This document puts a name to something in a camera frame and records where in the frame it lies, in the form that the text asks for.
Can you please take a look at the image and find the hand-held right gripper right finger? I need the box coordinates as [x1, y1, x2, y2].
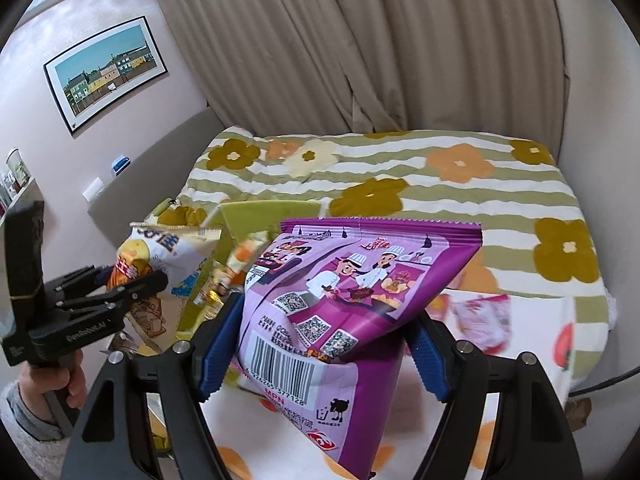
[402, 310, 586, 480]

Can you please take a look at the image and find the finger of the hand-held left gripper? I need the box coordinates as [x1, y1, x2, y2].
[55, 270, 169, 320]
[42, 264, 113, 306]

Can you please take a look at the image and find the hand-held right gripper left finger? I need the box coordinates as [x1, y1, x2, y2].
[60, 292, 246, 480]

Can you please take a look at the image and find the cream chip bag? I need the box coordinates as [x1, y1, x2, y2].
[106, 221, 223, 356]

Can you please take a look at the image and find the gold foil snack bag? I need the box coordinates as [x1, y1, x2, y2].
[197, 260, 236, 322]

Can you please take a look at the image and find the pile of snack packets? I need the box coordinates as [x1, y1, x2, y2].
[435, 292, 516, 356]

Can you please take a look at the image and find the purple snack bag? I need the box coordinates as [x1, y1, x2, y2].
[234, 217, 483, 478]

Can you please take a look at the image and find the orange bread bag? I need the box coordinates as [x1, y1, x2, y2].
[227, 230, 271, 281]

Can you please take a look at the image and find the green cardboard box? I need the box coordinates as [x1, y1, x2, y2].
[175, 200, 323, 361]

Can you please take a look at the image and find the person's left forearm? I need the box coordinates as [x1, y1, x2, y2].
[0, 380, 76, 480]

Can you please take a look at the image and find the person's left hand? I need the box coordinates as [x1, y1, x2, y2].
[20, 349, 89, 411]

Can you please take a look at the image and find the white patterned cup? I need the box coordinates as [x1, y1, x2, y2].
[5, 147, 27, 184]

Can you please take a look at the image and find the white cloth with orange print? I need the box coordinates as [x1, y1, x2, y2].
[147, 287, 578, 480]

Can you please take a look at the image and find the grey padded headboard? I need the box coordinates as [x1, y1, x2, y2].
[87, 105, 223, 241]

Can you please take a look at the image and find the striped floral blanket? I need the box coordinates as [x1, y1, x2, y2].
[145, 125, 613, 401]

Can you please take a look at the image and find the beige curtain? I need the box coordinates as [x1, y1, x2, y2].
[145, 0, 571, 138]

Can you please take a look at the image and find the white wall socket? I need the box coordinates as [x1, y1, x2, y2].
[82, 176, 106, 204]

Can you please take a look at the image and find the framed wall poster of houses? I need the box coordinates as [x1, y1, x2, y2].
[42, 15, 168, 136]

